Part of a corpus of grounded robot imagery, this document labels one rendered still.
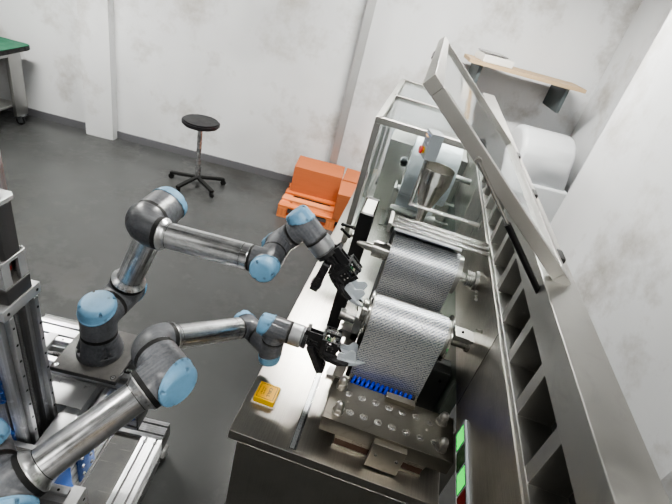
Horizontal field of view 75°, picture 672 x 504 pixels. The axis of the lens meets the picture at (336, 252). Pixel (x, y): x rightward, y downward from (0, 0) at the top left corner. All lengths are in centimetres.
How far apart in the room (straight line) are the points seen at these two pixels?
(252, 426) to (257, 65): 392
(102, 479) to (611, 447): 188
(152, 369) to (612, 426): 99
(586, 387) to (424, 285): 81
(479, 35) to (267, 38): 200
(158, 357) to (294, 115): 389
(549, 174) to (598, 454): 378
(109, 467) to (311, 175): 318
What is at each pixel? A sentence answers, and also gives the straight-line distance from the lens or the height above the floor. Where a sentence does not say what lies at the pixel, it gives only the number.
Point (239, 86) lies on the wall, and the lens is 494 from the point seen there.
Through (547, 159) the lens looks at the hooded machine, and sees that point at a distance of 437.
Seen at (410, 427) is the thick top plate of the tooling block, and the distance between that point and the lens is 146.
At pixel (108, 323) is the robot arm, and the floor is 99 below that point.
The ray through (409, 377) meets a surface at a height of 110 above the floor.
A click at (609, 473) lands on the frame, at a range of 75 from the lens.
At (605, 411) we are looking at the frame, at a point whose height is 165.
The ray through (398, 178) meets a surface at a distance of 223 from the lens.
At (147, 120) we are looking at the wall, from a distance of 543.
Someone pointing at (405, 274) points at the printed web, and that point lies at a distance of 153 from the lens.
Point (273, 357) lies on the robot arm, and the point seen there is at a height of 101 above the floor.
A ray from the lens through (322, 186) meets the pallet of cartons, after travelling 455.
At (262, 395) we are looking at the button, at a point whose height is 92.
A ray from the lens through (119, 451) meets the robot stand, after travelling 227.
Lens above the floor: 212
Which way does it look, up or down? 32 degrees down
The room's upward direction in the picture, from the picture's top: 16 degrees clockwise
